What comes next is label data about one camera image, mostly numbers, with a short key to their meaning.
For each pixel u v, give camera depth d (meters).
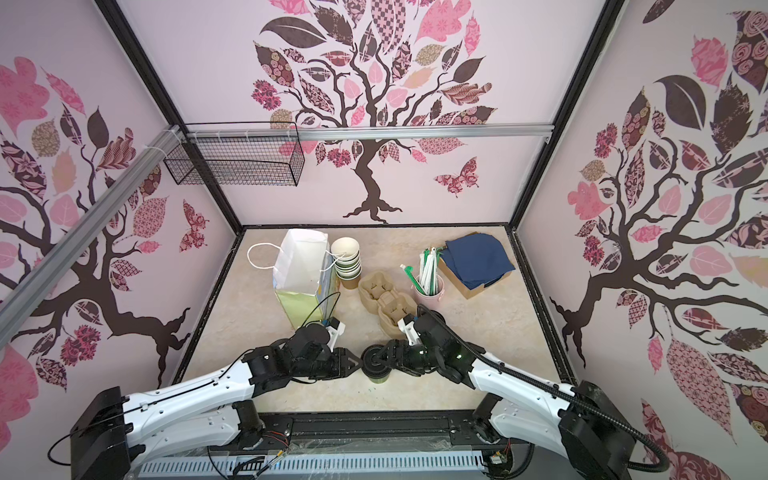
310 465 0.70
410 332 0.75
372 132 0.93
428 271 0.90
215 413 0.60
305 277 1.01
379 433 0.75
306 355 0.59
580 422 0.41
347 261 0.87
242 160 1.22
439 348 0.62
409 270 0.84
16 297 0.50
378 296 0.86
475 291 0.97
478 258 1.04
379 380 0.79
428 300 0.90
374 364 0.74
